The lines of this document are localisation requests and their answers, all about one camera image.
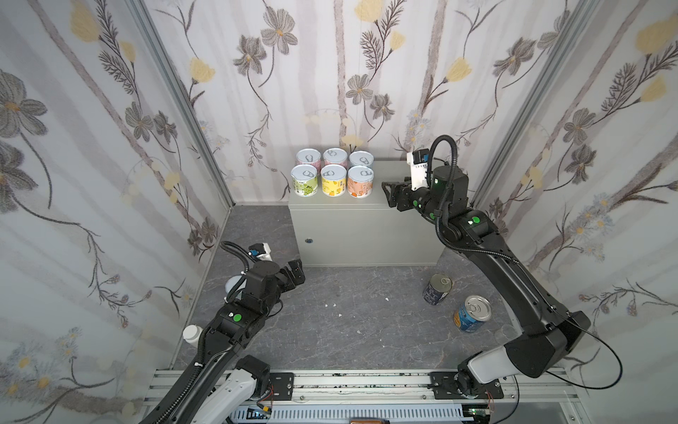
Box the teal label can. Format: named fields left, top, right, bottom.
left=224, top=275, right=246, bottom=296
left=349, top=150, right=374, bottom=168

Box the orange label can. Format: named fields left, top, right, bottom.
left=347, top=165, right=374, bottom=199

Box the yellow label can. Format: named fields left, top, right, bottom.
left=321, top=164, right=347, bottom=197

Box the pink label can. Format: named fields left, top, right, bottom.
left=296, top=148, right=322, bottom=171
left=322, top=148, right=349, bottom=169

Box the green label can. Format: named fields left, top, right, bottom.
left=291, top=164, right=318, bottom=198

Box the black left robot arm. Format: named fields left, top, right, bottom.
left=142, top=241, right=305, bottom=423

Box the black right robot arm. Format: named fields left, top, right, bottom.
left=381, top=135, right=591, bottom=398

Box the grey metal cabinet counter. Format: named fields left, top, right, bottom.
left=288, top=161, right=444, bottom=267

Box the black label can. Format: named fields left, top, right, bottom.
left=423, top=274, right=454, bottom=306

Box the white plastic bottle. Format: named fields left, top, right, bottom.
left=182, top=324, right=203, bottom=347

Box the blue corn label can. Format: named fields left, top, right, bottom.
left=453, top=295, right=492, bottom=333

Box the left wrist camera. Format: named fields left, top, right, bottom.
left=248, top=243, right=272, bottom=261

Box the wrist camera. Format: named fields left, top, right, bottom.
left=248, top=243, right=272, bottom=261
left=406, top=148, right=430, bottom=190

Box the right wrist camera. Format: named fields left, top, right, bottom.
left=406, top=148, right=430, bottom=190

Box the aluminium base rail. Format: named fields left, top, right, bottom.
left=138, top=368, right=589, bottom=424

